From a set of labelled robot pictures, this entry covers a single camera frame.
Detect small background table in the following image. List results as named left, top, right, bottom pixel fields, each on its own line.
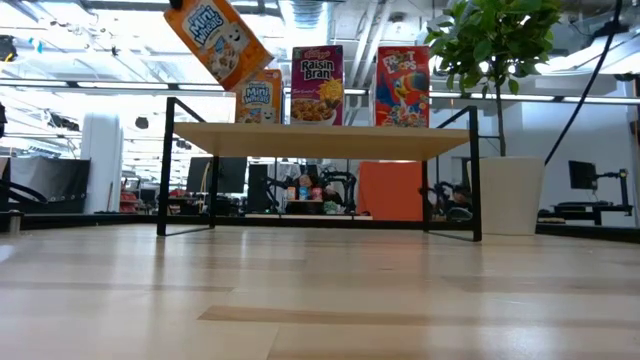
left=284, top=198, right=326, bottom=216

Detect black monitor on arm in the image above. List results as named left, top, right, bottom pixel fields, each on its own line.
left=568, top=159, right=630, bottom=207

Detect white plant pot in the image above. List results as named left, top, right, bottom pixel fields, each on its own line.
left=478, top=157, right=545, bottom=236

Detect person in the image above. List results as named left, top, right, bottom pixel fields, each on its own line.
left=294, top=172, right=346, bottom=216

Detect black background machine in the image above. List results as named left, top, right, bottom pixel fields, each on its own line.
left=426, top=180, right=474, bottom=222

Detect black background desk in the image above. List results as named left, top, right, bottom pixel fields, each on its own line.
left=552, top=200, right=635, bottom=227

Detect orange Mini Wheats cereal box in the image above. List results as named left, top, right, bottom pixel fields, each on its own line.
left=234, top=68, right=284, bottom=125
left=163, top=0, right=275, bottom=93

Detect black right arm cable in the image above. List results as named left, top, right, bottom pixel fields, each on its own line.
left=543, top=0, right=624, bottom=167

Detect red Froot Loops cereal box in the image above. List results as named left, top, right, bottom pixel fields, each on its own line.
left=374, top=45, right=432, bottom=128

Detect orange panel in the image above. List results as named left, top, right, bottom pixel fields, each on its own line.
left=358, top=160, right=424, bottom=222

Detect black ceiling fixture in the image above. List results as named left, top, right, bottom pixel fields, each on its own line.
left=0, top=34, right=19, bottom=64

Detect white round pillar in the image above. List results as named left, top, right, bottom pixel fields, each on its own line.
left=80, top=112, right=125, bottom=215

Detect purple Raisin Bran cereal box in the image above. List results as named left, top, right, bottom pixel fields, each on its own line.
left=290, top=44, right=346, bottom=127

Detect black monitor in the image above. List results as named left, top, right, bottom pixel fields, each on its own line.
left=186, top=156, right=249, bottom=195

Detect wooden shelf black metal legs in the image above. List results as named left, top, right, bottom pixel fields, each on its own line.
left=155, top=96, right=483, bottom=244

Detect black cloth cover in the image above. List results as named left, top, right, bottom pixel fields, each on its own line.
left=9, top=157, right=92, bottom=215

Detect green leafy plant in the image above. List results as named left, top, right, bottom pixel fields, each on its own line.
left=423, top=0, right=564, bottom=157

